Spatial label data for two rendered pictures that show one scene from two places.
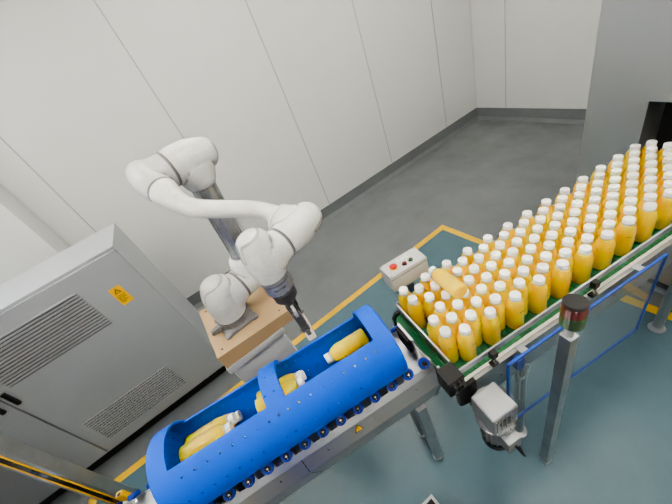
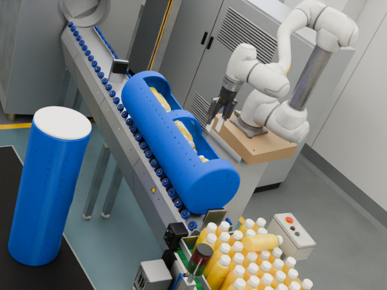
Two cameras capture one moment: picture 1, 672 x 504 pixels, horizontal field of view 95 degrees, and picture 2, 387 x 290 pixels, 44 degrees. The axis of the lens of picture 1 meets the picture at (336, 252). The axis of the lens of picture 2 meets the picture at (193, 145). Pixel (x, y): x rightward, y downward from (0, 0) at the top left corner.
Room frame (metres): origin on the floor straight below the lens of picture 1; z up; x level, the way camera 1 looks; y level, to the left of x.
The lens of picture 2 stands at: (-0.29, -1.57, 2.34)
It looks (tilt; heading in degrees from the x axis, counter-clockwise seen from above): 30 degrees down; 61
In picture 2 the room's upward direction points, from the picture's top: 22 degrees clockwise
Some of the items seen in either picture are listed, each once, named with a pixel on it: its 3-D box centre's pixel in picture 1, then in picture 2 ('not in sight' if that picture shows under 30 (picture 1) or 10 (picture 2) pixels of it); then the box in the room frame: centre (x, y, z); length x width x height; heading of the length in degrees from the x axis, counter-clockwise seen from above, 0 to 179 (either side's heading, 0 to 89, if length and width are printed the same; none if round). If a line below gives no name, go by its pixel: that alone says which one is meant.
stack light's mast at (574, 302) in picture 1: (572, 319); (197, 265); (0.46, -0.55, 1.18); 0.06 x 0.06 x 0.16
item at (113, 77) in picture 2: not in sight; (118, 71); (0.52, 1.20, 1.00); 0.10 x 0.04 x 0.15; 10
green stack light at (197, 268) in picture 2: (572, 317); (197, 264); (0.46, -0.55, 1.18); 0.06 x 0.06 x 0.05
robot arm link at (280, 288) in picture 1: (277, 281); (232, 82); (0.75, 0.20, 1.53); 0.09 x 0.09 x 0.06
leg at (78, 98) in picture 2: not in sight; (77, 104); (0.47, 1.90, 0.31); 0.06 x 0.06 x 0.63; 10
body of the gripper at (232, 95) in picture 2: (287, 297); (226, 96); (0.75, 0.20, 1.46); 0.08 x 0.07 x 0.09; 10
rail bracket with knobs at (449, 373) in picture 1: (450, 379); (176, 236); (0.56, -0.19, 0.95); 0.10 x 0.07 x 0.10; 10
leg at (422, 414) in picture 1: (429, 433); not in sight; (0.67, -0.06, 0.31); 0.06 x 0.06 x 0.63; 10
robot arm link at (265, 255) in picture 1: (263, 252); (244, 62); (0.75, 0.19, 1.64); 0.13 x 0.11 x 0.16; 126
